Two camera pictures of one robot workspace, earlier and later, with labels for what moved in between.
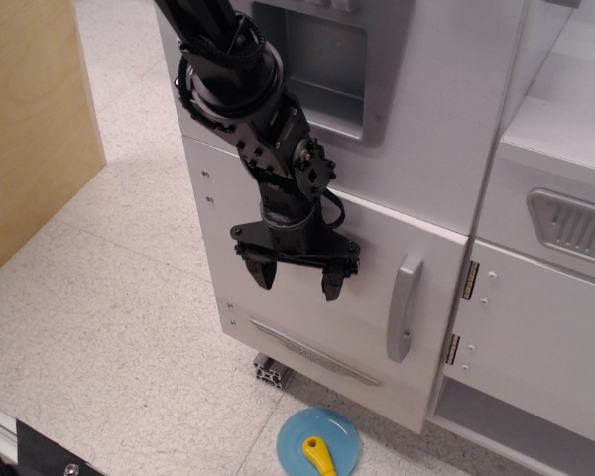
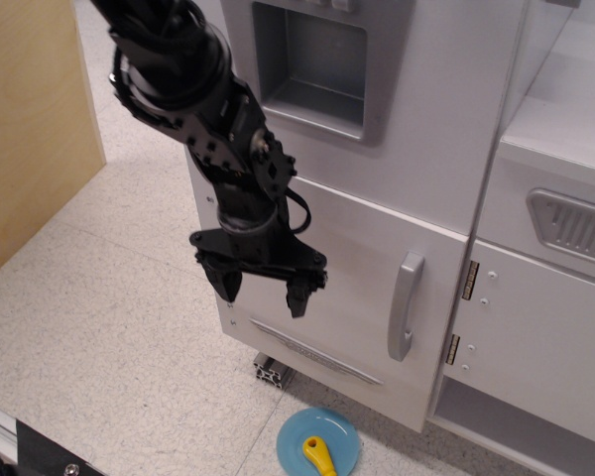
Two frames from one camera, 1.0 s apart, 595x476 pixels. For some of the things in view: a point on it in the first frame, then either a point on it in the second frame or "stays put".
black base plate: x=38 y=455 stays put
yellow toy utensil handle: x=315 y=449 stays put
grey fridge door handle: x=403 y=304 stays put
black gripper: x=287 y=231 -> x=252 y=235
